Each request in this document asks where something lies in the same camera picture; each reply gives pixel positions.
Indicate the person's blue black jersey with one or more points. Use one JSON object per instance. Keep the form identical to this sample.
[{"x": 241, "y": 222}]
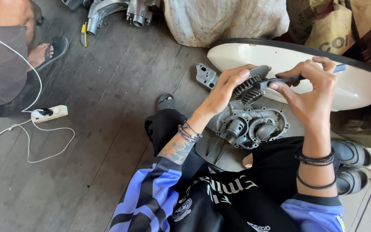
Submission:
[{"x": 224, "y": 199}]

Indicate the person's left hand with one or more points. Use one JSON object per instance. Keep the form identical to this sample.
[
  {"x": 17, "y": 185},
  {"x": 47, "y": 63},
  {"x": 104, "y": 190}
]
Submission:
[{"x": 221, "y": 93}]

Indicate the white scooter body panel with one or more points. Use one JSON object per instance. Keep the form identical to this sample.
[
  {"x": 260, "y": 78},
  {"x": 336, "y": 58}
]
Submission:
[{"x": 349, "y": 80}]

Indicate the white woven sack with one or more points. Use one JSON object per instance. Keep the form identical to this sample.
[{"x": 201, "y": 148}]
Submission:
[{"x": 224, "y": 21}]

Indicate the tan paper bag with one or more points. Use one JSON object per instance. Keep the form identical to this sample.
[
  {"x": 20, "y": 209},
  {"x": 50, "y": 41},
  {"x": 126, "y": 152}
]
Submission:
[{"x": 330, "y": 30}]

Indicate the person's black trousers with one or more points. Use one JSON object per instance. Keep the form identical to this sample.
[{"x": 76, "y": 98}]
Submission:
[{"x": 172, "y": 129}]

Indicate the silver engine casing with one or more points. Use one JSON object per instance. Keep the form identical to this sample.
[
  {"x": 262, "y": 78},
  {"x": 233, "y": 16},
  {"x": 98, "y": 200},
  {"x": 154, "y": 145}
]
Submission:
[{"x": 118, "y": 13}]

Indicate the person's right hand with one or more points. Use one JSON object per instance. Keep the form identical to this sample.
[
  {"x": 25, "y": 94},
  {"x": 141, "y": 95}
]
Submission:
[{"x": 311, "y": 96}]

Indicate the metal gear cluster shaft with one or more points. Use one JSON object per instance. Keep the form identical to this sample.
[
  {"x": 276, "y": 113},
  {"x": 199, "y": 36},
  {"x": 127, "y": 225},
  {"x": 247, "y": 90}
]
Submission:
[{"x": 249, "y": 86}]

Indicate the white power strip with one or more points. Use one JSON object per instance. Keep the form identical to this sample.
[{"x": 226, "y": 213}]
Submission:
[{"x": 49, "y": 113}]

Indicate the black thin wrist band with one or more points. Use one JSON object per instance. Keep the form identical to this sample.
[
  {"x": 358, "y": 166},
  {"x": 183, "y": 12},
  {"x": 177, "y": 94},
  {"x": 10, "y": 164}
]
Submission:
[{"x": 316, "y": 185}]

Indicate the grey aluminium engine casing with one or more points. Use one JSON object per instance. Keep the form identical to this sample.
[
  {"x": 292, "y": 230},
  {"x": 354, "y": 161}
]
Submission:
[{"x": 246, "y": 122}]

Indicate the person's dark slide sandal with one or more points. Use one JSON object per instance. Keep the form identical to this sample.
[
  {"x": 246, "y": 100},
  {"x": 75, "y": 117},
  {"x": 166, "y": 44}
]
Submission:
[{"x": 166, "y": 101}]

